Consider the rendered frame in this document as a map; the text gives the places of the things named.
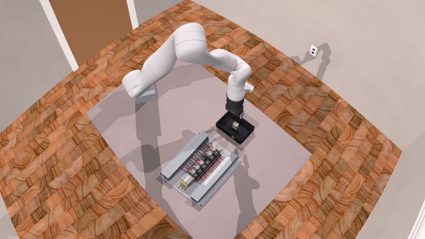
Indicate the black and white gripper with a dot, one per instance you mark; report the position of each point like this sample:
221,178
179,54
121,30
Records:
235,101

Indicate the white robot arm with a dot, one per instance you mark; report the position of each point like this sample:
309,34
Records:
188,44

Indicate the black rectangular tray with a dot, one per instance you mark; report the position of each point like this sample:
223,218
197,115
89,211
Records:
239,135

